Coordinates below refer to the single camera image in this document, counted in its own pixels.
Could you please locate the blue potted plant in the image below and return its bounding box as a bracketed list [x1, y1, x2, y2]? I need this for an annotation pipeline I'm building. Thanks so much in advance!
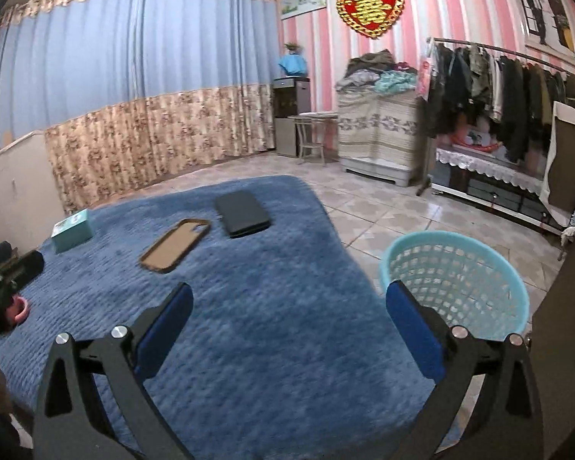
[279, 43, 308, 77]

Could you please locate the person's hand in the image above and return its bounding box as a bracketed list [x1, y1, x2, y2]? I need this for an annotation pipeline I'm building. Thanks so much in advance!
[6, 295, 30, 327]

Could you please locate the light blue plastic basket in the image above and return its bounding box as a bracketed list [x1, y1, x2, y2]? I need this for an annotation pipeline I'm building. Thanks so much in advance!
[379, 230, 530, 341]

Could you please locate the teal cardboard box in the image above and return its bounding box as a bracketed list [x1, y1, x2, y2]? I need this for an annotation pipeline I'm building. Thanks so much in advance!
[51, 209, 93, 253]

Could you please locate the white cabinet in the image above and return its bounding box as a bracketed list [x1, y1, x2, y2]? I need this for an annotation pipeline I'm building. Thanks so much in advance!
[0, 131, 65, 252]

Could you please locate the blue shaggy rug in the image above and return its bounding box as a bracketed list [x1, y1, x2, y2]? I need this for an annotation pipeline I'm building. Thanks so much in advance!
[0, 176, 434, 459]

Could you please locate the red gold heart decoration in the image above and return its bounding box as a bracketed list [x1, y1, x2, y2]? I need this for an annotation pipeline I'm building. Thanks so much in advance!
[336, 0, 406, 39]

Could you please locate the blue floral curtain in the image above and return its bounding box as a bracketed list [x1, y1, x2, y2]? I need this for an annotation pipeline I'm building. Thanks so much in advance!
[0, 0, 279, 211]

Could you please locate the brown tray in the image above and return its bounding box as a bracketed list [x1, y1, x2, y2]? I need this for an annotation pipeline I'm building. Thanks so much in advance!
[139, 218, 212, 274]

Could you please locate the low lace-covered shelf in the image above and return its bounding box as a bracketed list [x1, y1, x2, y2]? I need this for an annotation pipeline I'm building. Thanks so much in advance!
[429, 145, 562, 236]

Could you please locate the framed silhouette picture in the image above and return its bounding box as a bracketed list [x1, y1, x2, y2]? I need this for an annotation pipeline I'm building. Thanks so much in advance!
[516, 0, 575, 67]

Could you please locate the black flat cushion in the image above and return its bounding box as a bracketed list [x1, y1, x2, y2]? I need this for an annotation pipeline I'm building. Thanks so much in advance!
[215, 190, 272, 239]

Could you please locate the clothes rack with garments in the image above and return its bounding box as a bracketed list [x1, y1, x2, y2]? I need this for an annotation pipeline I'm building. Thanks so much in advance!
[416, 38, 575, 195]

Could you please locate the covered storage cabinet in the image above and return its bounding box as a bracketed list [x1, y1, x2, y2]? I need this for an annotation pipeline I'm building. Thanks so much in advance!
[337, 87, 425, 187]

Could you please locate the brown covered board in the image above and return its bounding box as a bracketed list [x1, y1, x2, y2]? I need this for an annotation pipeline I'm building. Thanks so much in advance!
[539, 102, 575, 228]

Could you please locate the pile of clothes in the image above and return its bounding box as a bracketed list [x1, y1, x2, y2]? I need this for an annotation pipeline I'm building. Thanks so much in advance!
[334, 49, 417, 95]

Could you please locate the water dispenser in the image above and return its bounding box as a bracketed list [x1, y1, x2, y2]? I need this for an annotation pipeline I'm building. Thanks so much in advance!
[272, 76, 311, 158]

